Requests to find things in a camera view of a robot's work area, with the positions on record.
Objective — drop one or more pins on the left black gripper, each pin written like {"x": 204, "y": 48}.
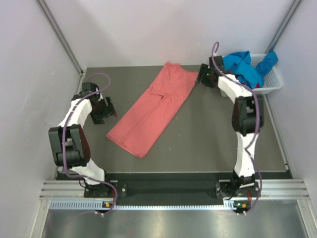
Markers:
{"x": 108, "y": 111}

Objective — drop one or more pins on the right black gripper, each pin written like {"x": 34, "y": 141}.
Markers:
{"x": 203, "y": 70}

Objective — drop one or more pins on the pink t shirt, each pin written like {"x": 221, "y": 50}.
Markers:
{"x": 145, "y": 121}

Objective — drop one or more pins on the white plastic basket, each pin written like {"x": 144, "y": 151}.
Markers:
{"x": 272, "y": 81}

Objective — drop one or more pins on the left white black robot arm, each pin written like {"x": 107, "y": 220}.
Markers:
{"x": 70, "y": 147}

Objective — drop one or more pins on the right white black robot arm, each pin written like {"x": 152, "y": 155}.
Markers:
{"x": 247, "y": 119}

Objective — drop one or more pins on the blue t shirt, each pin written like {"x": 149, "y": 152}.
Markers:
{"x": 239, "y": 63}

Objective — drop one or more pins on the red t shirt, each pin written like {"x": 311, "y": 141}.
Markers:
{"x": 248, "y": 81}

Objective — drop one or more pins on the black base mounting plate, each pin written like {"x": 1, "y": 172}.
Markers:
{"x": 171, "y": 199}

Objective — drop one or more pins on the right aluminium corner post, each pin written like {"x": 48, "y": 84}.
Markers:
{"x": 290, "y": 13}

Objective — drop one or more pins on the aluminium corner post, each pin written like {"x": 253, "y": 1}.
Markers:
{"x": 290, "y": 13}
{"x": 59, "y": 34}

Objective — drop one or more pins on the left aluminium corner post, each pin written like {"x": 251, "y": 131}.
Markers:
{"x": 59, "y": 34}

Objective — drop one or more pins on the slotted cable duct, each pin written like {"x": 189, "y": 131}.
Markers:
{"x": 103, "y": 205}

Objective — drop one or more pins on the aluminium frame rail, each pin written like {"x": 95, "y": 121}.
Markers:
{"x": 271, "y": 188}

